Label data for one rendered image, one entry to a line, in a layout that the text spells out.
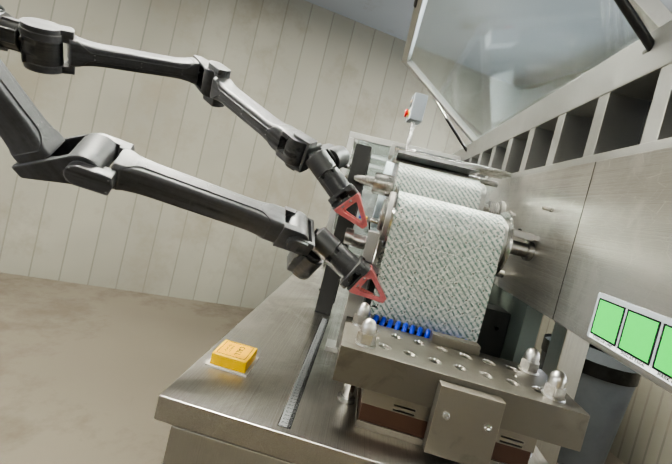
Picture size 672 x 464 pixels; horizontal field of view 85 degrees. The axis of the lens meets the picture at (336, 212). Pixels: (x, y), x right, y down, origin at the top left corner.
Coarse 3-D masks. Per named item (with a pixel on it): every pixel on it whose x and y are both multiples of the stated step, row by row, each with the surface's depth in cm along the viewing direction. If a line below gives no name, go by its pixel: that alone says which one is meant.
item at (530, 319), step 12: (492, 288) 99; (492, 300) 97; (504, 300) 89; (516, 300) 83; (516, 312) 82; (528, 312) 78; (516, 324) 80; (528, 324) 78; (516, 336) 79; (528, 336) 78; (504, 348) 83; (516, 348) 78; (516, 360) 78
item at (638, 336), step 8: (632, 312) 48; (632, 320) 48; (640, 320) 46; (648, 320) 45; (624, 328) 48; (632, 328) 47; (640, 328) 46; (648, 328) 45; (656, 328) 44; (624, 336) 48; (632, 336) 47; (640, 336) 46; (648, 336) 44; (624, 344) 48; (632, 344) 47; (640, 344) 45; (648, 344) 44; (632, 352) 46; (640, 352) 45; (648, 352) 44
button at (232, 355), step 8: (224, 344) 73; (232, 344) 73; (240, 344) 74; (216, 352) 69; (224, 352) 69; (232, 352) 70; (240, 352) 71; (248, 352) 72; (256, 352) 74; (216, 360) 68; (224, 360) 68; (232, 360) 68; (240, 360) 68; (248, 360) 69; (232, 368) 68; (240, 368) 68
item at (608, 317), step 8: (600, 304) 54; (608, 304) 53; (600, 312) 54; (608, 312) 52; (616, 312) 51; (600, 320) 53; (608, 320) 52; (616, 320) 50; (592, 328) 55; (600, 328) 53; (608, 328) 51; (616, 328) 50; (600, 336) 53; (608, 336) 51
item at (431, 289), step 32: (384, 256) 78; (416, 256) 77; (448, 256) 77; (384, 288) 78; (416, 288) 78; (448, 288) 77; (480, 288) 76; (416, 320) 78; (448, 320) 77; (480, 320) 77
